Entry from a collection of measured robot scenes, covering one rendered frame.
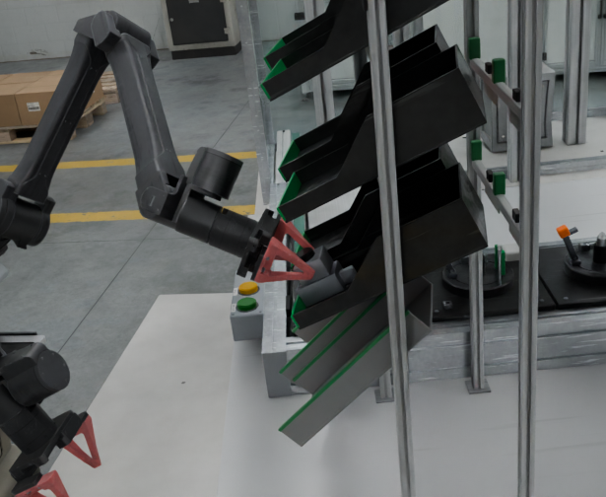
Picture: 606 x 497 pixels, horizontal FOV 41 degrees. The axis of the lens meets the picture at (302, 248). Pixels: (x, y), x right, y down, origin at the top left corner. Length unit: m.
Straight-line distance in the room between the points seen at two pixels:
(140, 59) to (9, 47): 9.46
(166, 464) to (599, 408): 0.75
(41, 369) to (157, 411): 0.51
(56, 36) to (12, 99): 3.70
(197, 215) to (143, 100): 0.26
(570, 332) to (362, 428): 0.43
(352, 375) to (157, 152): 0.44
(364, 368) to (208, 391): 0.54
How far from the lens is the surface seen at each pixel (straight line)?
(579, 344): 1.58
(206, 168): 1.12
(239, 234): 1.11
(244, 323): 1.63
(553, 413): 1.48
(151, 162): 1.21
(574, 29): 2.66
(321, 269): 1.11
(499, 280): 1.59
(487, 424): 1.45
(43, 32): 10.57
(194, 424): 1.52
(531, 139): 0.98
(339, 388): 1.14
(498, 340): 1.54
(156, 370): 1.70
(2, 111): 6.96
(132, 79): 1.35
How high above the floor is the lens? 1.75
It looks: 25 degrees down
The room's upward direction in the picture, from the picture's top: 7 degrees counter-clockwise
